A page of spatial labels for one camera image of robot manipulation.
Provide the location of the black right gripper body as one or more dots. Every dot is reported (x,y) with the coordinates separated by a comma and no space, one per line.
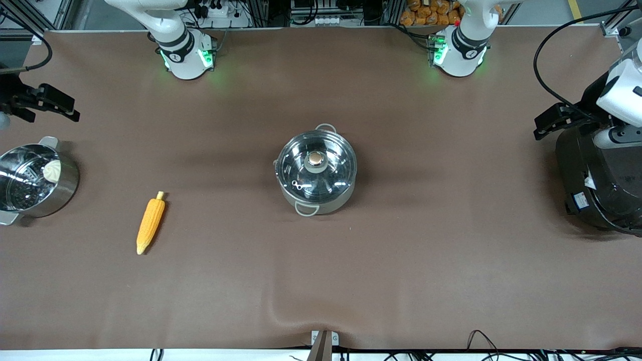
(11,94)

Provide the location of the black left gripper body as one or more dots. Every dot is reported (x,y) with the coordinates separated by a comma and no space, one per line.
(588,103)

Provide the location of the yellow corn cob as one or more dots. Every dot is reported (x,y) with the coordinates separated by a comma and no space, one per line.
(150,223)

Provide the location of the glass pot lid with knob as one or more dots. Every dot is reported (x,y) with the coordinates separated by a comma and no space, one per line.
(331,175)

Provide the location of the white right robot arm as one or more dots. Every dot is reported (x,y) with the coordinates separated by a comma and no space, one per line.
(183,55)

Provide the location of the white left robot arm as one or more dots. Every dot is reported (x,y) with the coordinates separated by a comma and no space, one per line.
(461,55)

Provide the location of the stainless steel steamer pot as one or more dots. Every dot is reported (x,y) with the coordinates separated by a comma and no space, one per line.
(62,193)

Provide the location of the white steamed bun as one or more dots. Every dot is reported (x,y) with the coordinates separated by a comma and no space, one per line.
(52,170)

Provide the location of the black rice cooker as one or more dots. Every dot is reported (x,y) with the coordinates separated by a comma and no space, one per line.
(597,195)

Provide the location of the bag of orange snacks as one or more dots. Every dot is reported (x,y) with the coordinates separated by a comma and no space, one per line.
(431,12)

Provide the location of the white power strip with plugs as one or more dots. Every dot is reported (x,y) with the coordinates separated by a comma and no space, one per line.
(218,10)

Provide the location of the brown table mat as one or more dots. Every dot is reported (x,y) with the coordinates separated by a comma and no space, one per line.
(321,281)

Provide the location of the metal table edge bracket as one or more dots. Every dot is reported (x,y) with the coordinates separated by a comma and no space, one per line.
(323,341)

